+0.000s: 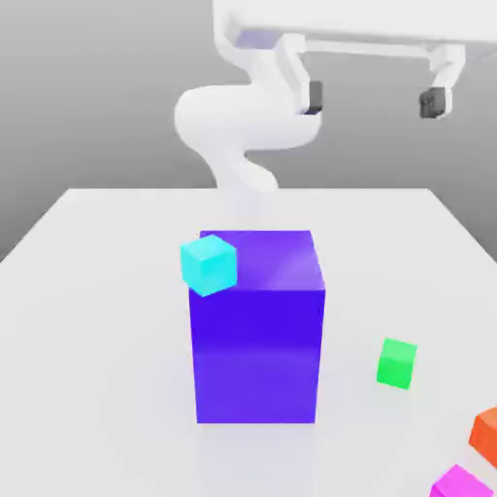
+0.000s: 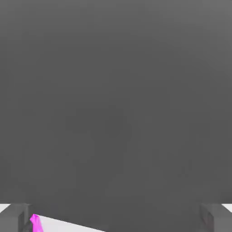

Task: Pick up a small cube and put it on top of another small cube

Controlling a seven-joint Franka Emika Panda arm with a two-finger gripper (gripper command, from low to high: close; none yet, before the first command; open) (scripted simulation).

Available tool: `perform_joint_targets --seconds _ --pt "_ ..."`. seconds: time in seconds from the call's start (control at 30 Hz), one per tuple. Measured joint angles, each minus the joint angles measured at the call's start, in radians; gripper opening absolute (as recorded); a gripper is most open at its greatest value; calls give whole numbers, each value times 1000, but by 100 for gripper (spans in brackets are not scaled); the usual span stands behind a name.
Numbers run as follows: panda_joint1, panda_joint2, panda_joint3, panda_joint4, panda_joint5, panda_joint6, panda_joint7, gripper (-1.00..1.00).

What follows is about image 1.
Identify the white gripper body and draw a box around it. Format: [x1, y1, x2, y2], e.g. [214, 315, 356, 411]
[226, 0, 497, 62]

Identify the small cyan cube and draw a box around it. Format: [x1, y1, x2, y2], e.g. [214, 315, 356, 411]
[179, 233, 239, 298]

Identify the small green cube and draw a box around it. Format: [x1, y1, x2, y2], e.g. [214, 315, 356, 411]
[375, 337, 419, 390]

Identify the small orange cube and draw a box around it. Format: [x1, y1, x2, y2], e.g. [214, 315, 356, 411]
[468, 406, 497, 470]

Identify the small magenta cube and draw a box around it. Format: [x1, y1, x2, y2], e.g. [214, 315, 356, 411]
[429, 463, 495, 497]

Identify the large purple box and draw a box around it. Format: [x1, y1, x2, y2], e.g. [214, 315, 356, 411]
[188, 229, 326, 425]

